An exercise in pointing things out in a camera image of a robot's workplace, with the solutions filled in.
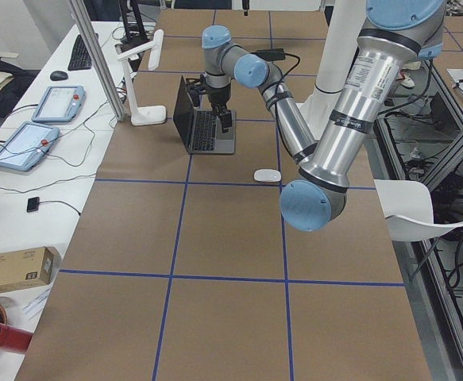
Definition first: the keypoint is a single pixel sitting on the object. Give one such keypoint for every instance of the blue teach pendant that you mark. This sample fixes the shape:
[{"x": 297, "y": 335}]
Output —
[
  {"x": 28, "y": 146},
  {"x": 59, "y": 104}
]

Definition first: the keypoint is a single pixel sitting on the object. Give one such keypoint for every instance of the white chair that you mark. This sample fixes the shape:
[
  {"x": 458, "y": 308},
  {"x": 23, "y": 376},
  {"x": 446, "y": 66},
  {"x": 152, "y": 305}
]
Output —
[{"x": 408, "y": 211}]

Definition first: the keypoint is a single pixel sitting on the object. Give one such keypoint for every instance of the white side table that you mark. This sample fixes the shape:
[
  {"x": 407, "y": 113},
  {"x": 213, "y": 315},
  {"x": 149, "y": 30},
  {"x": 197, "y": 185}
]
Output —
[{"x": 50, "y": 149}]

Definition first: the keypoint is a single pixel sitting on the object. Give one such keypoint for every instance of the small black device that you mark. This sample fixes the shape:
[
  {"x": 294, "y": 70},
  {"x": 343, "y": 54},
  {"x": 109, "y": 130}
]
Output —
[{"x": 33, "y": 204}]

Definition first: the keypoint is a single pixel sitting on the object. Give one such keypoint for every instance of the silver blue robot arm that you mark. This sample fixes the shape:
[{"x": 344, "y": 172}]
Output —
[{"x": 393, "y": 34}]

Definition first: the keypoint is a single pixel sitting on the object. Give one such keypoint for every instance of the aluminium frame post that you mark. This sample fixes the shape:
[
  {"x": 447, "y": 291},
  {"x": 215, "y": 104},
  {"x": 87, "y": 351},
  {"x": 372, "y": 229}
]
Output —
[{"x": 85, "y": 27}]

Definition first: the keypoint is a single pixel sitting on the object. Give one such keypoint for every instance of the grey laptop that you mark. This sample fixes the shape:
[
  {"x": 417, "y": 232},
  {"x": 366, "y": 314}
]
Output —
[{"x": 200, "y": 130}]

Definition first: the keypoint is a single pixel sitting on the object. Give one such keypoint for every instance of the upper blue teach pendant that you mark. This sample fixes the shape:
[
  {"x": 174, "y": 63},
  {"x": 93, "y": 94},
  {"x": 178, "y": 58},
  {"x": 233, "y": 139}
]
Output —
[{"x": 59, "y": 104}]

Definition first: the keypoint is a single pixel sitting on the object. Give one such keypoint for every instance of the lower blue teach pendant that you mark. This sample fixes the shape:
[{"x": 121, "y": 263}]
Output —
[{"x": 28, "y": 146}]

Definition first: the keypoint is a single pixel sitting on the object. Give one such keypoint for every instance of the cardboard box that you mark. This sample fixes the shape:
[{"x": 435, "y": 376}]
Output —
[{"x": 27, "y": 268}]

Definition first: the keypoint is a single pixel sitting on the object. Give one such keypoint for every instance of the red cylinder container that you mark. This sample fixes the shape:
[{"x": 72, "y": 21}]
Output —
[{"x": 13, "y": 339}]

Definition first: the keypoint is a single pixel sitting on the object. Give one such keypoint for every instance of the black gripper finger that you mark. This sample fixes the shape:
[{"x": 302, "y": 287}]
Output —
[{"x": 224, "y": 116}]

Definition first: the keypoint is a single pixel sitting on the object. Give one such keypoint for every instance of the white wireless mouse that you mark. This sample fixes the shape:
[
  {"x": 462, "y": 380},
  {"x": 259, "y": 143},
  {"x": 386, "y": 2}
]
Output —
[{"x": 267, "y": 175}]

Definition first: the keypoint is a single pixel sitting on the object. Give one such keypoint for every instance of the black keyboard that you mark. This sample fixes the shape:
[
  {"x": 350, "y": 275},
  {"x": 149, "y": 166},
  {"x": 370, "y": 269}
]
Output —
[{"x": 80, "y": 58}]

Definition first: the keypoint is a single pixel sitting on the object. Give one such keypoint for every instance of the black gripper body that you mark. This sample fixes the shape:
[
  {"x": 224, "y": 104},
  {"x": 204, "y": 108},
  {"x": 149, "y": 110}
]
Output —
[{"x": 219, "y": 96}]

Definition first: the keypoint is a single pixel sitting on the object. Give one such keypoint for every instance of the black computer mouse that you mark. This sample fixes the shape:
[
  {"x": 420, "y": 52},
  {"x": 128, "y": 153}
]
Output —
[{"x": 59, "y": 75}]

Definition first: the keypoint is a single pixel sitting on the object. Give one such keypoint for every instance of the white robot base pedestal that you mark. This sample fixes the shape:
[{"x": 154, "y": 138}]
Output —
[{"x": 345, "y": 21}]

